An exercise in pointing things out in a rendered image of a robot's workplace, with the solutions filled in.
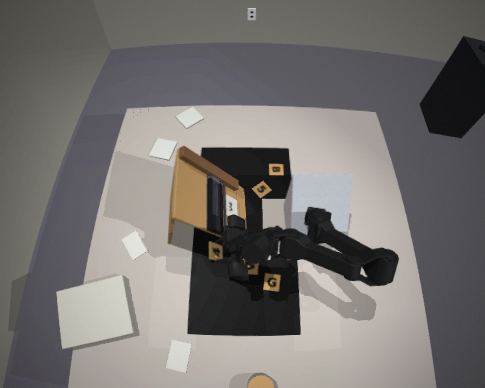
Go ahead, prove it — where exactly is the white round container with tan lid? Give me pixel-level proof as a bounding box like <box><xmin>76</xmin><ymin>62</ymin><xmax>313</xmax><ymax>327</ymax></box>
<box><xmin>247</xmin><ymin>373</ymin><xmax>274</xmax><ymax>388</ymax></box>

